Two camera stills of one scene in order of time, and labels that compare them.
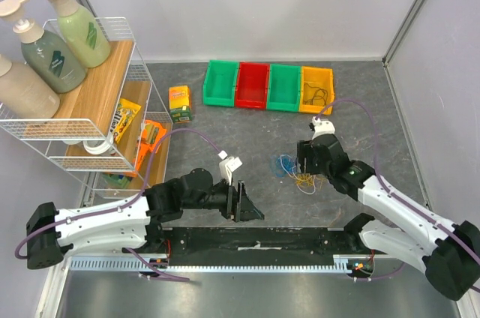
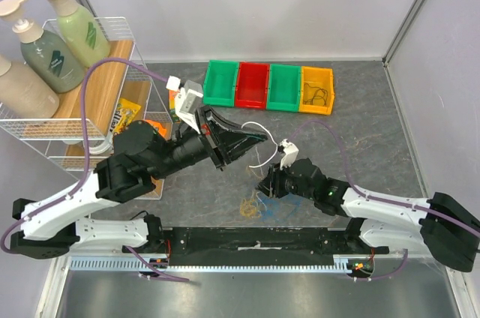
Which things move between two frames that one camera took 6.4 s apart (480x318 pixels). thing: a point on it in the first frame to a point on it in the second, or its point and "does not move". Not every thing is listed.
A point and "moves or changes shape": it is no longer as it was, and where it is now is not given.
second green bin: (283, 88) does not move
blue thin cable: (289, 164) moves or changes shape
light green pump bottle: (79, 28) does not move
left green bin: (219, 86) does not move
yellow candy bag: (125, 112) does not move
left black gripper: (239, 206) to (224, 139)
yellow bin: (316, 90) does not move
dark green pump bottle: (49, 58) does not move
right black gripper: (309, 157) to (274, 183)
